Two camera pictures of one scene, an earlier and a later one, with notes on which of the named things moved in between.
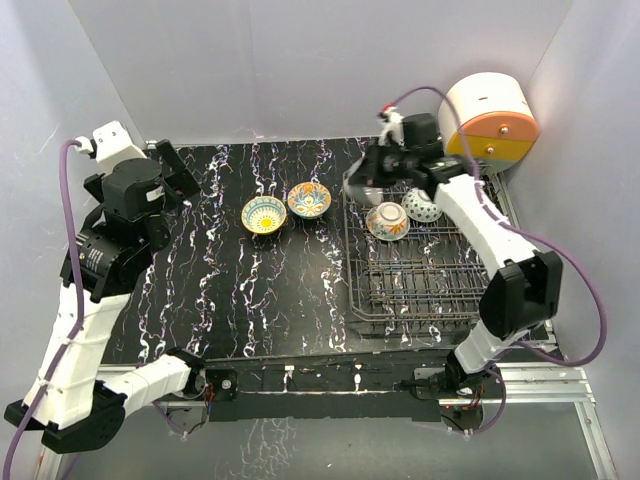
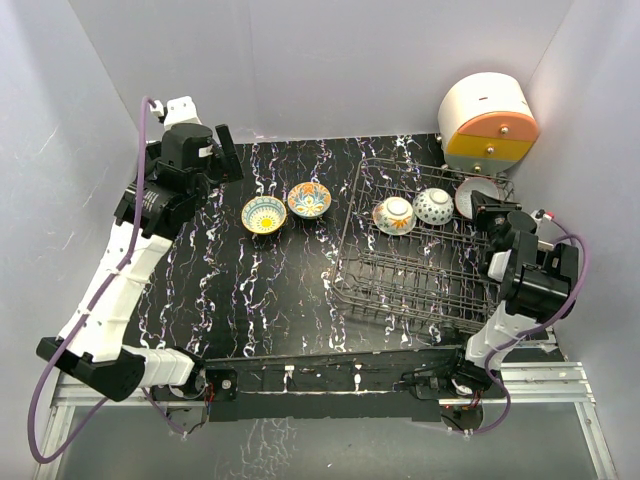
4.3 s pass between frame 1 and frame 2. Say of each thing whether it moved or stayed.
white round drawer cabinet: stayed
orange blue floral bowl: stayed
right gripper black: moved
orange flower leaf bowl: moved
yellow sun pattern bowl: stayed
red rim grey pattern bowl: moved
